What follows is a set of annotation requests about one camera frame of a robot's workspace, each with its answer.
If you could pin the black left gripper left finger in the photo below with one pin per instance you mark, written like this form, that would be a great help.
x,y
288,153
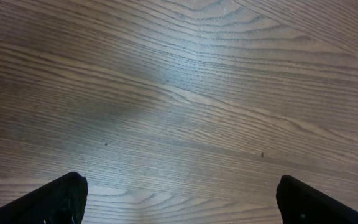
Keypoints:
x,y
62,200

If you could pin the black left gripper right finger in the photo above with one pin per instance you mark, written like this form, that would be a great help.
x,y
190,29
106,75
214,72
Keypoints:
x,y
299,203

